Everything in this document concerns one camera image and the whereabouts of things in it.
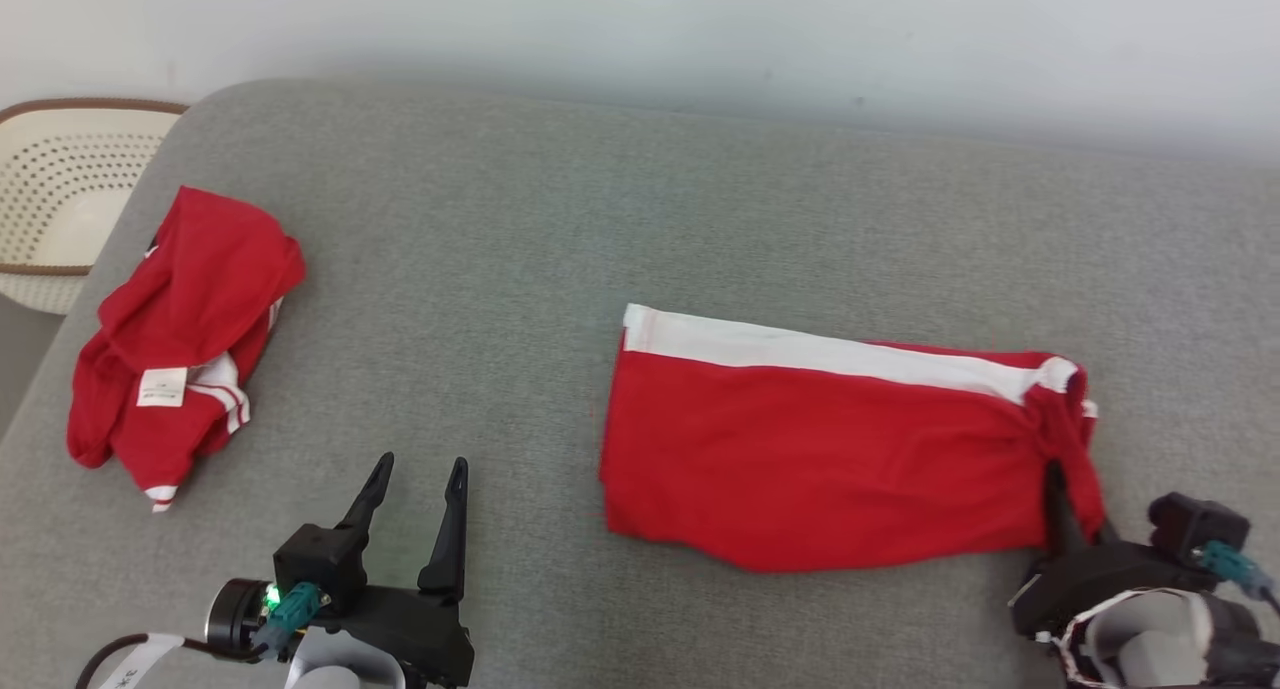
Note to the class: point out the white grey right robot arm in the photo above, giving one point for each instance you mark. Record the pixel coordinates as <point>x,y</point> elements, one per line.
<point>1150,649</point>

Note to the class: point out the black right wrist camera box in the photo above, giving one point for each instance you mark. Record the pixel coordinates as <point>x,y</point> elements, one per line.
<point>1195,524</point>

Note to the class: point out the cream perforated laundry basket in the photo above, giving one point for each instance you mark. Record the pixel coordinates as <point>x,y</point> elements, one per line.
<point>60,199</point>

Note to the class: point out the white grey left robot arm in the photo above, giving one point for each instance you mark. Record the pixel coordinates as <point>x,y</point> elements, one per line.
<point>235,614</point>

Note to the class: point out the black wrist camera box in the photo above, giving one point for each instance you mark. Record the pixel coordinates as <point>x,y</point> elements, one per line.
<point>320,564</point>
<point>1195,524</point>

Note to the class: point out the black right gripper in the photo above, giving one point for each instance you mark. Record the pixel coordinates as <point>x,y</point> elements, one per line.
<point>1100,574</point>

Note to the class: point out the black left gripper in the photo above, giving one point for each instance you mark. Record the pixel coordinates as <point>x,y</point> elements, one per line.
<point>420,634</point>

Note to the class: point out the grey fabric sofa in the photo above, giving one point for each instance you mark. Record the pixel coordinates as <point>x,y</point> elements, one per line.
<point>650,219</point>

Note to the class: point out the red shorts with white stripe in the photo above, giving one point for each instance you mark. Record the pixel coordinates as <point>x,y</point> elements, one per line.
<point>800,449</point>

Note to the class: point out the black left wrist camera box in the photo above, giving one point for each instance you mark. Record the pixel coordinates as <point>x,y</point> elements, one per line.
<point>320,564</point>

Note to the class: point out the red jersey with white trim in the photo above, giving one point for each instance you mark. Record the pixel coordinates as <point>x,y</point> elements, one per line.
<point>190,289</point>

